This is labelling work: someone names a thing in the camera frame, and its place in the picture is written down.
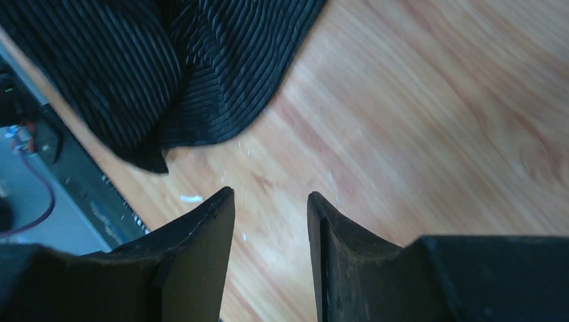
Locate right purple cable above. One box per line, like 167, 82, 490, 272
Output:
0, 138, 56, 239

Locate black pinstriped underwear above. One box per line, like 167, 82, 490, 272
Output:
1, 0, 325, 174

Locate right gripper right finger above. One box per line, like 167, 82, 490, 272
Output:
307, 192, 568, 321

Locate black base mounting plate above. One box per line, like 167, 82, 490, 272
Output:
1, 61, 148, 254

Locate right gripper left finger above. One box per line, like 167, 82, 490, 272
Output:
1, 186, 235, 321

